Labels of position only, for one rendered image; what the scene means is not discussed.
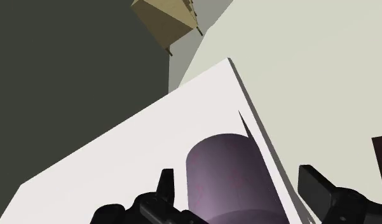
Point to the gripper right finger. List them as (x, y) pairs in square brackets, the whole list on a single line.
[(330, 195)]

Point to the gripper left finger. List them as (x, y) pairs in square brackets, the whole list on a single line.
[(161, 201)]

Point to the white table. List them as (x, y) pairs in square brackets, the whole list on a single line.
[(122, 161)]

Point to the purple cylinder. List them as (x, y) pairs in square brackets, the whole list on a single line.
[(231, 180)]

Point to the tan wooden cabinet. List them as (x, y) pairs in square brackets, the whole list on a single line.
[(167, 20)]

